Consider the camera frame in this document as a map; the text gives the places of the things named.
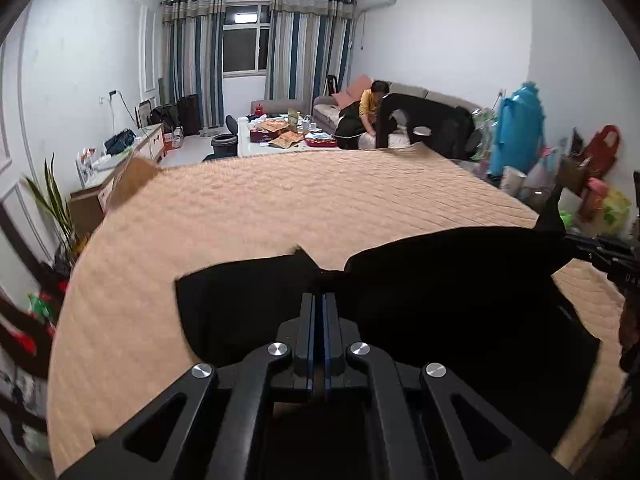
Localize dark blue bag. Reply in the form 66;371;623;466
103;129;137;156

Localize white tv cabinet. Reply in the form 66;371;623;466
69;125;166;232

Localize striped curtain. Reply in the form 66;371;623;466
265;0;357;103
160;0;227;132

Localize tan quilted blanket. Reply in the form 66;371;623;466
47;142;626;478

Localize yellow green bag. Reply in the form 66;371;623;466
599;187;632;236

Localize black bag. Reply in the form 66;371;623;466
149;104;180;134

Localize green potted plant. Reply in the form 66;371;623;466
24;154;82;262

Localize red bag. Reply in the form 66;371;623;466
582;124;621;181

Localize white plastic bag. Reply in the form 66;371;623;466
520;159;559;211

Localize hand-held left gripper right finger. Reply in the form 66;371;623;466
322;292;576;480

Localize brown bag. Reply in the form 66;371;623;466
557;152;589;196

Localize black pants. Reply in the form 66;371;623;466
175;185;603;456

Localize black suitcase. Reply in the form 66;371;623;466
178;94;202;136

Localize small grey sofa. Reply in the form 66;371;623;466
250;99;312;117

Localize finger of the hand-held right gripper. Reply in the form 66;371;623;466
564;233;609;270

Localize window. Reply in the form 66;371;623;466
222;4;274;77

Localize black trash bin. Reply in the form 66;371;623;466
210;114;241;160

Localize person's right hand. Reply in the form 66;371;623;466
618;300;640;373

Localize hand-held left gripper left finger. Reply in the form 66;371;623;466
60;292;317;480

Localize pink cushion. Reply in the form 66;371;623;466
332;75;374;109

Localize wall socket with cable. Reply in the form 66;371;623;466
99;89;139;127

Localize white coffee table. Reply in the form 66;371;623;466
237;116;342;159

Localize blue covered standing object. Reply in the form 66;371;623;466
487;81;546;179

